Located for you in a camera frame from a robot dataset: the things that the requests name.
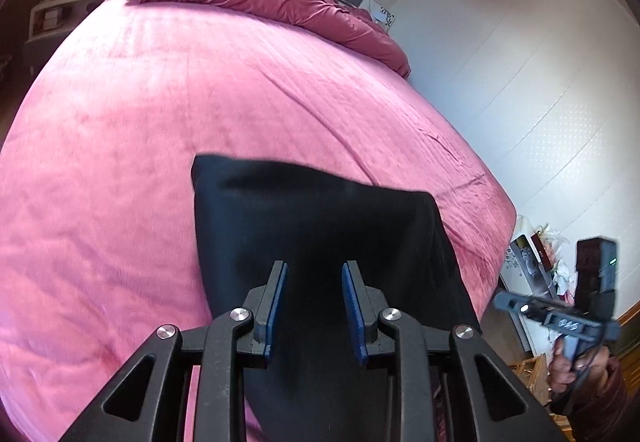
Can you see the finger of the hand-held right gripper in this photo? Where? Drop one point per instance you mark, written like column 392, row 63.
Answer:
column 520, row 306

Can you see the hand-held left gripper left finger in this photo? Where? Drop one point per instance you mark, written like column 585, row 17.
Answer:
column 276, row 307

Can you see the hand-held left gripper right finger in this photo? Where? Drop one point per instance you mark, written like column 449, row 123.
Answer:
column 352, row 312

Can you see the black pants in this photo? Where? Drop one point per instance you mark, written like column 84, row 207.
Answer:
column 320, row 232

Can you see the person's right hand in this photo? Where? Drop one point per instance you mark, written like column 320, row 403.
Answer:
column 562, row 379

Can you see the white flower bouquet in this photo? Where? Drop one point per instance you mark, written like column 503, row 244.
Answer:
column 562, row 257

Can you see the wicker chair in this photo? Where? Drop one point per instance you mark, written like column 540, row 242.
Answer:
column 532, row 374

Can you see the pink bed cover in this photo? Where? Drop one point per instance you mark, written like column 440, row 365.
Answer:
column 150, row 131

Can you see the small patterned box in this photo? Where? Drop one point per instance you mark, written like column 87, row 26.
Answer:
column 384, row 16

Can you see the white nightstand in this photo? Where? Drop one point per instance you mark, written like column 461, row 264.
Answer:
column 57, row 19

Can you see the picture frame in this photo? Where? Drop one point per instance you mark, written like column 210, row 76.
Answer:
column 527, row 262

